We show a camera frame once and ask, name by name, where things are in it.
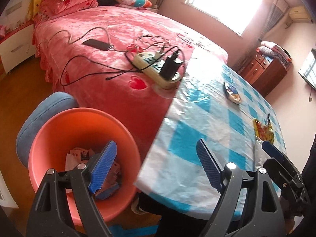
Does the blue snack wrapper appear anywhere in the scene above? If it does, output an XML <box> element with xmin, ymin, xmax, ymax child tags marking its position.
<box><xmin>223</xmin><ymin>82</ymin><xmax>242</xmax><ymax>104</ymax></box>

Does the black cable on bed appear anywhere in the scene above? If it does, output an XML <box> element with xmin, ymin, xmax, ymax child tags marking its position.
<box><xmin>59</xmin><ymin>55</ymin><xmax>144</xmax><ymax>87</ymax></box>

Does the black power adapter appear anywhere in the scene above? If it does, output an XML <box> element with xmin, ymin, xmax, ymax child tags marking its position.
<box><xmin>159</xmin><ymin>49</ymin><xmax>183</xmax><ymax>81</ymax></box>

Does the folded bedding on dresser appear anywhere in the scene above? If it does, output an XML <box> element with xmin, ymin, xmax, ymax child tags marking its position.
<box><xmin>257</xmin><ymin>41</ymin><xmax>292</xmax><ymax>67</ymax></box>

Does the orange plastic trash bin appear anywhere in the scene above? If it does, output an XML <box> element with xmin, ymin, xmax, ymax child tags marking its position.
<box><xmin>28</xmin><ymin>108</ymin><xmax>141</xmax><ymax>223</ymax></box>

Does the brown wooden dresser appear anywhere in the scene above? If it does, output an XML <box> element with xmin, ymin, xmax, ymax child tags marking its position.
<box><xmin>240</xmin><ymin>51</ymin><xmax>288</xmax><ymax>97</ymax></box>

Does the white paper box in bin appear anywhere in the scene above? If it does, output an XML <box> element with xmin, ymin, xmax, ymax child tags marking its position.
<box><xmin>65</xmin><ymin>148</ymin><xmax>95</xmax><ymax>171</ymax></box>

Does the black smartphone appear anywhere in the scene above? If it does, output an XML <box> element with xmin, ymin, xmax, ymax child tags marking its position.
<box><xmin>82</xmin><ymin>39</ymin><xmax>112</xmax><ymax>51</ymax></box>

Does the yellow red snack bag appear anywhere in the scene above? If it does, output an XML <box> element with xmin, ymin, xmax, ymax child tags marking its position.
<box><xmin>253</xmin><ymin>113</ymin><xmax>274</xmax><ymax>144</ymax></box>

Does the folded pink blanket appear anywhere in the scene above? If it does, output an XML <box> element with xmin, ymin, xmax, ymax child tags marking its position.
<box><xmin>36</xmin><ymin>0</ymin><xmax>98</xmax><ymax>20</ymax></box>

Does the red bed with blanket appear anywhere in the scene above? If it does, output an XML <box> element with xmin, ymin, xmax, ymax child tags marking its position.
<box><xmin>33</xmin><ymin>6</ymin><xmax>228</xmax><ymax>156</ymax></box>

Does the beige power strip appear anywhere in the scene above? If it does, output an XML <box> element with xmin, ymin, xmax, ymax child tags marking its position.
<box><xmin>132</xmin><ymin>52</ymin><xmax>182</xmax><ymax>89</ymax></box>

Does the blue checkered tablecloth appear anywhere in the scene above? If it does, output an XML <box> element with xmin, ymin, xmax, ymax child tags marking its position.
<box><xmin>135</xmin><ymin>58</ymin><xmax>285</xmax><ymax>219</ymax></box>

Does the wall television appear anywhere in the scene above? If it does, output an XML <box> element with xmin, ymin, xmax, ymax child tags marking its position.
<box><xmin>298</xmin><ymin>49</ymin><xmax>316</xmax><ymax>90</ymax></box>

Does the white nightstand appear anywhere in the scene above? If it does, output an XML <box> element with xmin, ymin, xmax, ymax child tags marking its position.
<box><xmin>1</xmin><ymin>22</ymin><xmax>36</xmax><ymax>73</ymax></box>

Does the window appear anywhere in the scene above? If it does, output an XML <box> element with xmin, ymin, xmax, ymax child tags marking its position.
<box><xmin>185</xmin><ymin>0</ymin><xmax>263</xmax><ymax>36</ymax></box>

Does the wall air conditioner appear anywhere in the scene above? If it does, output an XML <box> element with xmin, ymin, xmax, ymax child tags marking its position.
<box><xmin>289</xmin><ymin>6</ymin><xmax>313</xmax><ymax>23</ymax></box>

